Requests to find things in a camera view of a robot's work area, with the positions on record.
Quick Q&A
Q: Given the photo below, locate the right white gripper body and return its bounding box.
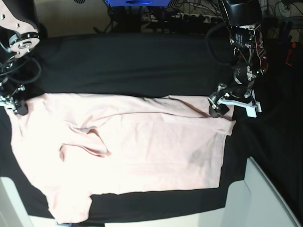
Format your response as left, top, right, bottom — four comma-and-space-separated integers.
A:
0, 85, 25, 111

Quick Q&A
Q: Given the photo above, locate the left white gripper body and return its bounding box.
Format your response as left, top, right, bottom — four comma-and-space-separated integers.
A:
208, 82, 262, 117

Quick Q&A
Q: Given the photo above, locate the pink T-shirt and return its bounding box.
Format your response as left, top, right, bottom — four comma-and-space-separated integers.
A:
6, 94, 235, 224

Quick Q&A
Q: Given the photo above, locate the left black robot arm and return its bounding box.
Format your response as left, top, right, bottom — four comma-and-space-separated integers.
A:
205, 0, 268, 118

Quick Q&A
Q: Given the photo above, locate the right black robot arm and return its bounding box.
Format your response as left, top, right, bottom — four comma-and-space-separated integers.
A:
0, 0, 42, 115

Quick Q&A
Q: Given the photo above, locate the black table cloth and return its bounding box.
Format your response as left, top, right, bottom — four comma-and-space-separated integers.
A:
0, 33, 303, 224

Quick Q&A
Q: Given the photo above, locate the red clamp right edge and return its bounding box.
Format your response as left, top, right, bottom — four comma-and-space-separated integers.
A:
285, 42, 296, 67

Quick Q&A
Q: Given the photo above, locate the white power strip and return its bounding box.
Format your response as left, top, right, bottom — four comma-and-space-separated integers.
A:
203, 15, 223, 24

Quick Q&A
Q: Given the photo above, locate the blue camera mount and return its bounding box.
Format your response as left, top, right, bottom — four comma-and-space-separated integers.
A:
105, 0, 170, 7

